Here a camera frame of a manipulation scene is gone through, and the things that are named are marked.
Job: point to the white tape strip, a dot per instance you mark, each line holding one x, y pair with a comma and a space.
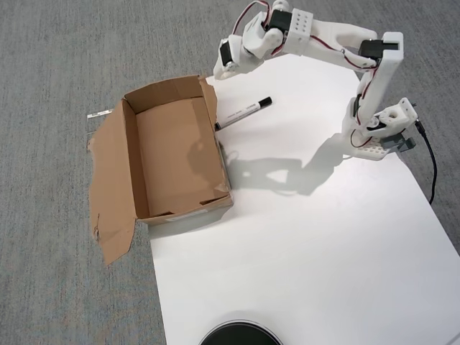
100, 114

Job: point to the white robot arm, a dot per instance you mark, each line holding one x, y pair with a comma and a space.
386, 72

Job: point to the black round disc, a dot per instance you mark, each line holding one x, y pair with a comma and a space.
239, 332

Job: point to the white marker pen black cap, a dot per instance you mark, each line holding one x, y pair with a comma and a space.
244, 112

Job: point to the grey table clamp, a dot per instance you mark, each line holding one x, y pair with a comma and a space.
397, 143

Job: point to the open brown cardboard box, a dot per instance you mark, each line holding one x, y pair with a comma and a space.
172, 151

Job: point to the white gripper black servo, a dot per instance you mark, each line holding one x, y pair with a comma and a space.
225, 64

